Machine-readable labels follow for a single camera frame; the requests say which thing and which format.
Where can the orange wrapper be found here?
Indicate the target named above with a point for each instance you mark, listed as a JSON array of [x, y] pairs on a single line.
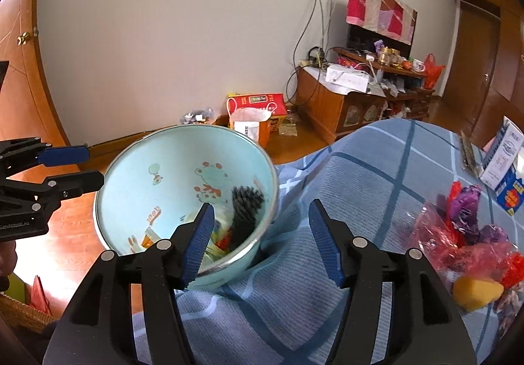
[[151, 240]]

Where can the yellow foam lump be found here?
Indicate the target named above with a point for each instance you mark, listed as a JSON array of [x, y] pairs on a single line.
[[477, 293]]

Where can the flat dark foil packet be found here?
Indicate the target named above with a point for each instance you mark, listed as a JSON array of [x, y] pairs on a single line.
[[470, 154]]

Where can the blue plaid tablecloth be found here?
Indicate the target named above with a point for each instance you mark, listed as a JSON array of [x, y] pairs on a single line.
[[360, 185]]

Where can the red plastic bag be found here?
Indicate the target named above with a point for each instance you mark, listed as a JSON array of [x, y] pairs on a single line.
[[433, 72]]

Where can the light blue cartoon bin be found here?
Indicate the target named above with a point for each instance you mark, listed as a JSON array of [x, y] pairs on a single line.
[[172, 168]]

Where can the small orange object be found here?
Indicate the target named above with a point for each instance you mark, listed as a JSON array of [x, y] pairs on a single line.
[[405, 65]]

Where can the television with red cloth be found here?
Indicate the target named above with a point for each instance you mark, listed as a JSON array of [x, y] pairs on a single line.
[[380, 7]]

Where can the white cardboard box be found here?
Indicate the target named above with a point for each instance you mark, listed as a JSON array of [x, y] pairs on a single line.
[[347, 78]]

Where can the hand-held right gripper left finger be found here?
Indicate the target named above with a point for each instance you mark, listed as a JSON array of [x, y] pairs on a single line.
[[200, 250]]

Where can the black spiky bundle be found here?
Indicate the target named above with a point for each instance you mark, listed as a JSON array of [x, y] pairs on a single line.
[[245, 205]]

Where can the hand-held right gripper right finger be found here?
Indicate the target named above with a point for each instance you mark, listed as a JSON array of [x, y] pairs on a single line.
[[325, 250]]

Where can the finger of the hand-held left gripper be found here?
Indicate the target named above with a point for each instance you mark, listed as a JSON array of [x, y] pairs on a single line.
[[82, 181], [65, 155]]

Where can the yellow wrapper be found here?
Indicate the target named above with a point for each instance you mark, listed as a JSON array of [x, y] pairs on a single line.
[[219, 252]]

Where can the red folded bag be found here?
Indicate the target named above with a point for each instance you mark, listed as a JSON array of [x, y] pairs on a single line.
[[41, 295]]

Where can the white mug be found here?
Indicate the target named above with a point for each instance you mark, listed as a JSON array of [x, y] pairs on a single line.
[[417, 65]]

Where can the pale printed wrapper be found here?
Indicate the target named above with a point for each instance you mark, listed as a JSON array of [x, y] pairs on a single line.
[[507, 307]]

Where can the red gift box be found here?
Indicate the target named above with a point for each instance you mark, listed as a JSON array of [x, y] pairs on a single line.
[[262, 101]]

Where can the wooden television cabinet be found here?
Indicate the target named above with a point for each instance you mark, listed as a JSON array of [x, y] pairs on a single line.
[[327, 107]]

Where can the person's left hand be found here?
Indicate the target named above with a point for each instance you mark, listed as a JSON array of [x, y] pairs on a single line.
[[7, 260]]

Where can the assorted shelf clutter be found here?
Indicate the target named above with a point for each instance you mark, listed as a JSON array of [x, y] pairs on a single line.
[[401, 97]]

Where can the glass jar with gold lid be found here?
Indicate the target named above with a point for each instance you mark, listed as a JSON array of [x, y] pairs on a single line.
[[385, 57], [396, 57]]

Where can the wicker basket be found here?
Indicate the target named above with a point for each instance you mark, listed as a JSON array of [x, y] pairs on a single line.
[[24, 314]]

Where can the green cloth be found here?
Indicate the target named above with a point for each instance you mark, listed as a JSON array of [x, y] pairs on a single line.
[[16, 286]]

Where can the black television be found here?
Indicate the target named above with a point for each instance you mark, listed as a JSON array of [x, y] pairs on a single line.
[[360, 39]]

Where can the red mesh bag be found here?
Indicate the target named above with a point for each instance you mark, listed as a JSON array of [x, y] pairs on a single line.
[[513, 269]]

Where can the red printed clear bag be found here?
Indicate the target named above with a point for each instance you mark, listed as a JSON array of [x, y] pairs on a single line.
[[438, 234]]

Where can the wooden door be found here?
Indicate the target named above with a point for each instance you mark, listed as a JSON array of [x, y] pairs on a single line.
[[475, 62]]

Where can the clear bag of scraps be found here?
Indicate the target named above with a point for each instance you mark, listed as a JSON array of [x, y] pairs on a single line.
[[198, 117]]

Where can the purple foil wrapper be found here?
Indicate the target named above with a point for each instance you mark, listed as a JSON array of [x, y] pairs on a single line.
[[466, 209]]

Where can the white and blue milk carton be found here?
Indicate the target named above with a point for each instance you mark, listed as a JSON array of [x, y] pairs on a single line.
[[501, 156]]

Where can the small red wrapper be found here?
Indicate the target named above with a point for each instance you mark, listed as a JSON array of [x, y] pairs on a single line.
[[224, 243]]

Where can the purple wrapped bundle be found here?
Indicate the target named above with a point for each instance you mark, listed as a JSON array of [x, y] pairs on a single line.
[[380, 46]]

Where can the red flat box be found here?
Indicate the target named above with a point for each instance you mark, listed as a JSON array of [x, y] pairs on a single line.
[[352, 61]]

